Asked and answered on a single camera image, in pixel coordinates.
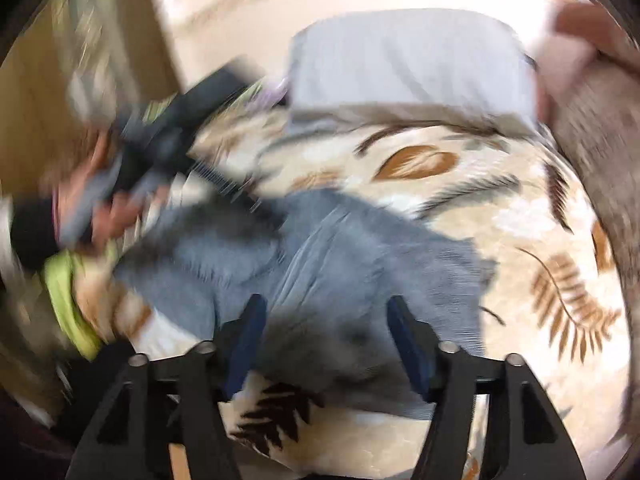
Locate grey pillow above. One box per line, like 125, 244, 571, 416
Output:
285, 8, 543, 138

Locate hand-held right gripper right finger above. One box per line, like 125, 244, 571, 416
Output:
387, 295, 588, 480

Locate purple cloth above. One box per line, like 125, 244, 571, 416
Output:
255, 85, 291, 111

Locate leaf print fleece blanket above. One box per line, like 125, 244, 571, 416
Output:
75, 105, 631, 480

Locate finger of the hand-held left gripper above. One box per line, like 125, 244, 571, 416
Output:
187, 157, 266, 213

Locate striped floral beige quilt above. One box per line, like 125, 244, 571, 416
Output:
542, 55, 640, 311

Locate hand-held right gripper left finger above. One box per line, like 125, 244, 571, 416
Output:
65, 294, 268, 480

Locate person's left hand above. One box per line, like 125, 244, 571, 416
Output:
52, 130, 168, 243

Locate lime green sheet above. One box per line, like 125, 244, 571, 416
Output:
42, 250, 108, 361

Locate grey acid-wash denim pants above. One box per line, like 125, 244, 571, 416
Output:
112, 187, 498, 421

